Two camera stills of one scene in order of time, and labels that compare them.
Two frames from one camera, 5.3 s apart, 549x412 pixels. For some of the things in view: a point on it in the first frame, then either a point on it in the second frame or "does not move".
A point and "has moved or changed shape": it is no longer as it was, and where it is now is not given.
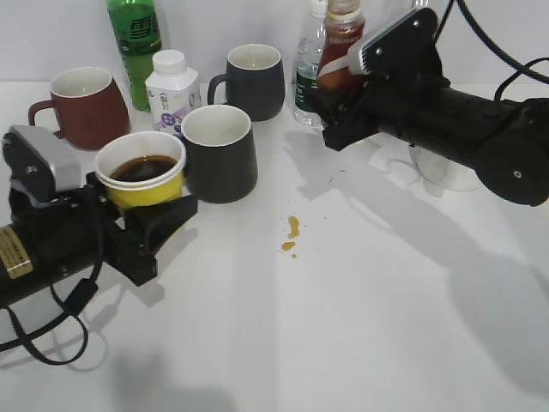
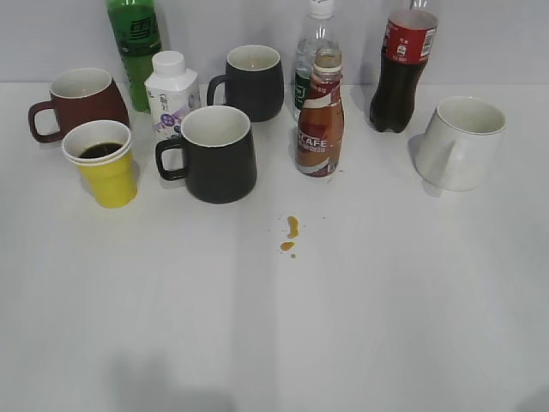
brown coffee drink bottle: [345, 26] to [321, 135]
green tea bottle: [136, 28] does not move
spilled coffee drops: [293, 233] does not move
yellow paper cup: [140, 167] has moved or changed shape
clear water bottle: [307, 67] does not move
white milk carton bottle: [172, 89] does not move
